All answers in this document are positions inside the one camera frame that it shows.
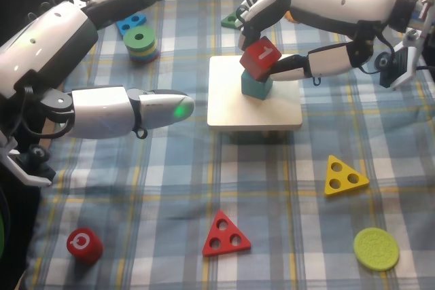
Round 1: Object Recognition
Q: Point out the green triangle block with holes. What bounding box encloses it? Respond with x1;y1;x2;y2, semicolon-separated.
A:
220;11;246;29

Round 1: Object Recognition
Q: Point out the red triangle block with holes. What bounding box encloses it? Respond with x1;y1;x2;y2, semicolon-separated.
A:
202;209;251;257

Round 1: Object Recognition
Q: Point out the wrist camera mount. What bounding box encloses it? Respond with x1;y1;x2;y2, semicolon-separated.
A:
0;135;57;187
375;28;435;91

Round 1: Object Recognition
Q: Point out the green toy ring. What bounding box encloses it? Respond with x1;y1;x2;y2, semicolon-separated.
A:
122;26;156;52

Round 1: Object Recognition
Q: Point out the blue plaid tablecloth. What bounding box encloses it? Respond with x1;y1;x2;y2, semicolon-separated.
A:
20;0;435;290

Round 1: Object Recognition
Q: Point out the red cylinder block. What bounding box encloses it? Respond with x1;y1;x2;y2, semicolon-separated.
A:
66;227;104;264

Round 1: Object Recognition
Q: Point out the lime green toy cookie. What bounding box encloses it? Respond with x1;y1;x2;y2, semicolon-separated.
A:
353;227;400;272

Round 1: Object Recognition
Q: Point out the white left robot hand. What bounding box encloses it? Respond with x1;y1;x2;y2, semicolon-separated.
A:
0;0;196;140

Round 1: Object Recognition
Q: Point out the small white wooden table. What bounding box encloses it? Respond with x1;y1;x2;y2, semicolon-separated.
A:
206;54;304;145

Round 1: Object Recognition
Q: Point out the cyan letter cube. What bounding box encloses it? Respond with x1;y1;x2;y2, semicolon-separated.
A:
241;69;274;101

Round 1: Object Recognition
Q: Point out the blue triangle block with holes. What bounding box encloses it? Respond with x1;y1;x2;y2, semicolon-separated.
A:
116;14;147;40

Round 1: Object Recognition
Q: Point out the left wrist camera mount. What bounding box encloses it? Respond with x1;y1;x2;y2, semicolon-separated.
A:
0;135;57;187

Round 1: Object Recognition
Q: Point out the yellow toy ring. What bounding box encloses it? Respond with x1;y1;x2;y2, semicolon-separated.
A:
128;48;160;60

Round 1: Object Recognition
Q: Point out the red toy ring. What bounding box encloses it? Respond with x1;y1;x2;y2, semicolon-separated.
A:
130;52;161;65

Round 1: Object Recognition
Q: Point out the yellow triangle block with holes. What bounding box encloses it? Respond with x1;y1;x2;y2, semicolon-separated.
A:
324;154;370;197

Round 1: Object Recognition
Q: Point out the red cube block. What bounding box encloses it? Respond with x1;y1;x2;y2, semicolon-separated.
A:
239;36;283;83

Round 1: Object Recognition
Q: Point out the blue toy ring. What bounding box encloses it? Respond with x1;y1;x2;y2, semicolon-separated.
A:
127;45;159;56

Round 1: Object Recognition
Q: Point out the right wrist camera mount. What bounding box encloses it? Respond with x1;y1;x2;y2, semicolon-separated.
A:
375;28;435;91

